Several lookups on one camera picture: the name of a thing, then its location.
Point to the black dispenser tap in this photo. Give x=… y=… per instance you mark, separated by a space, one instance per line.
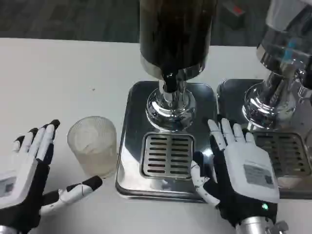
x=170 y=78

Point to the dark box with red label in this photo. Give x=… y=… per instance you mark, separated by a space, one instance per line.
x=234 y=13

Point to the right robot arm silver forearm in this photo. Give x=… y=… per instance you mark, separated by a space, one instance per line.
x=252 y=225

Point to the clear ribbed glass cup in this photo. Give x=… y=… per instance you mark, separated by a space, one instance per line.
x=93 y=148

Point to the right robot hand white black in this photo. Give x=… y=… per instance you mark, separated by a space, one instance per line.
x=246 y=168

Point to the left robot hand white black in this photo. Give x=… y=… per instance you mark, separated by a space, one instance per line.
x=23 y=175

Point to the drink dispenser with clear tank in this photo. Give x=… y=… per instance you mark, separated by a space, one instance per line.
x=280 y=61

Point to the drink dispenser with dark liquid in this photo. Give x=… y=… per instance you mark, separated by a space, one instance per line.
x=175 y=31

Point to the steel drip tray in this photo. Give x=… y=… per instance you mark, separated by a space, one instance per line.
x=292 y=185
x=131 y=156

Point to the steel slotted drip grid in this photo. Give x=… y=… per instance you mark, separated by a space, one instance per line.
x=167 y=156
x=288 y=153

